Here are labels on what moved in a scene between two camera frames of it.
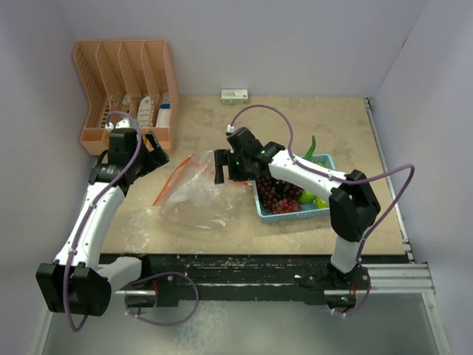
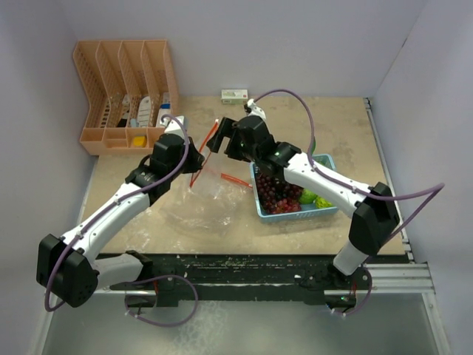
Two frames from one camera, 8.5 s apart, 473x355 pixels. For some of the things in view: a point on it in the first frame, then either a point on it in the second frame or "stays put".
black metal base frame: (250, 279) stays put
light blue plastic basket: (307, 212) stays put
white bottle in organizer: (144, 112) stays put
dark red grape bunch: (270, 191) stays put
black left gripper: (154, 158) → (196, 159)
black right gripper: (225, 157) → (226, 129)
